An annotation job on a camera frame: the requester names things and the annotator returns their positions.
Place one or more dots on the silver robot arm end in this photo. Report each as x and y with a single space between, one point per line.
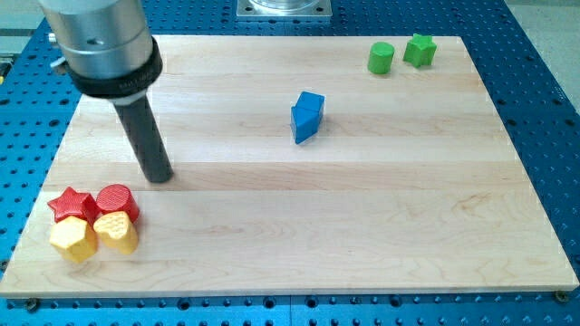
107 46

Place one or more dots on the light wooden board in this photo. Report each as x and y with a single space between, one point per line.
410 184

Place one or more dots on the blue triangular block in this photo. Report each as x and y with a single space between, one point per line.
305 123

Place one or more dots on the blue cube block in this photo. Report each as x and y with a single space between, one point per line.
311 101

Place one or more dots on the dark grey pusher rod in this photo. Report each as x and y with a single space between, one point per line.
141 128

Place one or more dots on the green cylinder block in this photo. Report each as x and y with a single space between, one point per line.
380 58

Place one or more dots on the green star block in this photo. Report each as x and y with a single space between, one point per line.
420 50

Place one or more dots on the red cylinder block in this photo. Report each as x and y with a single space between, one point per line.
117 197

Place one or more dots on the yellow heart block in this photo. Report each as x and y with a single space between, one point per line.
117 231

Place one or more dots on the red star block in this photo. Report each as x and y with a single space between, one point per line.
73 203

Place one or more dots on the yellow hexagon block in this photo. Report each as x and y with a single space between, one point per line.
74 239

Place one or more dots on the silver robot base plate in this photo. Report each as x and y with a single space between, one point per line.
261 10

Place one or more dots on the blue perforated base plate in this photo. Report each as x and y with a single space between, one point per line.
37 105

